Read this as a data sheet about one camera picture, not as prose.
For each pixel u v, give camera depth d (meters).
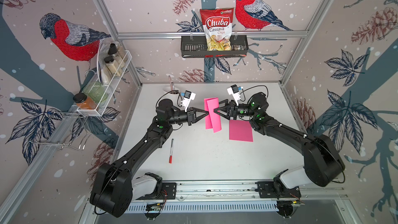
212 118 0.67
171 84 1.04
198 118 0.68
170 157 0.85
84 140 0.63
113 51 0.79
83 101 0.59
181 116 0.64
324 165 0.43
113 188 0.39
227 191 0.74
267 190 0.73
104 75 0.70
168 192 0.73
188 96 0.66
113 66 0.76
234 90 0.66
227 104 0.72
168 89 1.05
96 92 0.70
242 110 0.67
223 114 0.66
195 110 0.68
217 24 0.80
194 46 0.95
